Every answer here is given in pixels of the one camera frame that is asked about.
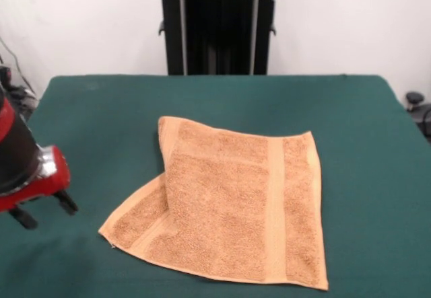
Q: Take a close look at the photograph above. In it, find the black electronics box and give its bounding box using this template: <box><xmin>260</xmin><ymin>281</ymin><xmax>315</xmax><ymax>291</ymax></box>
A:
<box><xmin>0</xmin><ymin>65</ymin><xmax>13</xmax><ymax>92</ymax></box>

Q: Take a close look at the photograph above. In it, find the black round knob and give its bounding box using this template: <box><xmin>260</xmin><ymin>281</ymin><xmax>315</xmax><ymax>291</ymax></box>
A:
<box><xmin>405</xmin><ymin>91</ymin><xmax>426</xmax><ymax>111</ymax></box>

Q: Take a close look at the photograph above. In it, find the black cable bundle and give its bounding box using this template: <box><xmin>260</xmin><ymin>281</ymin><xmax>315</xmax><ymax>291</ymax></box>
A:
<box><xmin>9</xmin><ymin>86</ymin><xmax>38</xmax><ymax>112</ymax></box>

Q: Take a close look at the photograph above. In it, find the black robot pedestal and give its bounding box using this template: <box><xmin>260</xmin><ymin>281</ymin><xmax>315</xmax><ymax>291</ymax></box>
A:
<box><xmin>147</xmin><ymin>0</ymin><xmax>291</xmax><ymax>76</ymax></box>

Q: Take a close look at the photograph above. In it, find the grey wall cable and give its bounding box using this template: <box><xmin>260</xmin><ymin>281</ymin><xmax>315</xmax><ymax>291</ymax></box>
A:
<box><xmin>0</xmin><ymin>37</ymin><xmax>34</xmax><ymax>94</ymax></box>

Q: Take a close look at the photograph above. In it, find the dark green table cloth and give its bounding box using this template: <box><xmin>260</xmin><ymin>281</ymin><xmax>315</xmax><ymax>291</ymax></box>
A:
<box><xmin>0</xmin><ymin>74</ymin><xmax>431</xmax><ymax>298</ymax></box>

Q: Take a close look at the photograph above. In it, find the orange terry towel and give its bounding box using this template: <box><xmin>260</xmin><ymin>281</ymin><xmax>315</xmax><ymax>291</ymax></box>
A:
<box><xmin>98</xmin><ymin>115</ymin><xmax>329</xmax><ymax>292</ymax></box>

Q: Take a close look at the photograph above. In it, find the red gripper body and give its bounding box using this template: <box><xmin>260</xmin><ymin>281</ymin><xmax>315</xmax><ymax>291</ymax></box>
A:
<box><xmin>0</xmin><ymin>145</ymin><xmax>72</xmax><ymax>213</ymax></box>

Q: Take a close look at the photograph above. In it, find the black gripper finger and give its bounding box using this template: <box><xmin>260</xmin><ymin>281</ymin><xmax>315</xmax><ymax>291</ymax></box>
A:
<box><xmin>8</xmin><ymin>207</ymin><xmax>38</xmax><ymax>230</ymax></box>
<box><xmin>55</xmin><ymin>190</ymin><xmax>79</xmax><ymax>216</ymax></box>

